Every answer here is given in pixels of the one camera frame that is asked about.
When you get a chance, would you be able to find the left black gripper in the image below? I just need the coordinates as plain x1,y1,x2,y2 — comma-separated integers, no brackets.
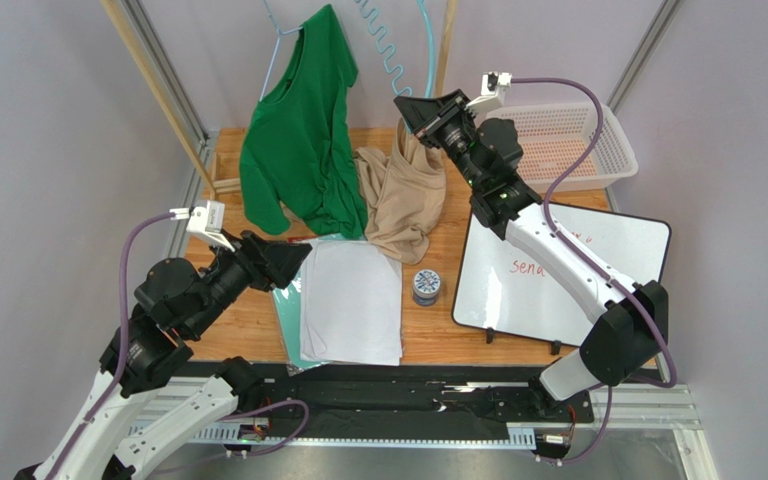
186,227,314,337

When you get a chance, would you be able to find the beige t shirt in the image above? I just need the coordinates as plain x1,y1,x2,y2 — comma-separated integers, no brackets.
353,120,447,265

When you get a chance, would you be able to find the light blue hanger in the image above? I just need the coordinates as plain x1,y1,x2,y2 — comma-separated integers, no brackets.
354,0,438,97

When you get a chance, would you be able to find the green t shirt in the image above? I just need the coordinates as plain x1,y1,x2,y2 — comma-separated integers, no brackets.
238,5,368,239

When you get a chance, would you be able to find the blue wire hanger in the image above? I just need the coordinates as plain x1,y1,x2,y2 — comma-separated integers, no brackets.
259,0,303,101

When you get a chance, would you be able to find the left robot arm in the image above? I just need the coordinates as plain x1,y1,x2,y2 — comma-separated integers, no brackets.
15,231,312,479

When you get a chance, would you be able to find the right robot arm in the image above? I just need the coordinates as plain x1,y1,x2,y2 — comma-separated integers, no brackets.
394,90,669,403

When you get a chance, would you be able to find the teal plastic folder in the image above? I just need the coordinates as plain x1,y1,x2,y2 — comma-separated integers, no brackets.
271,268,329,375

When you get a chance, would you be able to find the white paper stack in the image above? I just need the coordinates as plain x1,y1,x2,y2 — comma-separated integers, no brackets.
300,240,403,366

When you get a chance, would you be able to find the white plastic basket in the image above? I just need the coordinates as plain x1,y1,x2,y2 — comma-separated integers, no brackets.
487,101,639,194

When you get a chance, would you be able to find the small round tin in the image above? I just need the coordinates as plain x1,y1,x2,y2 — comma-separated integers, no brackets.
412,269,442,307

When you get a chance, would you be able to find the white whiteboard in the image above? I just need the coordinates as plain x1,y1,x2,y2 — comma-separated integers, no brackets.
452,203,671,346

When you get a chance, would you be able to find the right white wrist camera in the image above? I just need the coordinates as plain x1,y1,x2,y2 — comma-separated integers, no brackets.
467,71,512,116

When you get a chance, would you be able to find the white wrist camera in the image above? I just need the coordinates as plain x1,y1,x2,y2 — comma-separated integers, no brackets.
467,71,512,116
168,200,236,251

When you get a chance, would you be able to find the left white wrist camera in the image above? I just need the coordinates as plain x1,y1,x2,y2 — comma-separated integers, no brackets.
168,200,236,251

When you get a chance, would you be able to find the wooden clothes rack frame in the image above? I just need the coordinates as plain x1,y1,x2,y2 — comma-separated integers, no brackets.
101,1,458,199

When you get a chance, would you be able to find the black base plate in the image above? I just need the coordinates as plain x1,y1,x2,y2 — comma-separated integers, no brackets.
241,364,595,441

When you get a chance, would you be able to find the aluminium frame rail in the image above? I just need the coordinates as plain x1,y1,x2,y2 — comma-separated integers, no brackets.
117,0,718,480

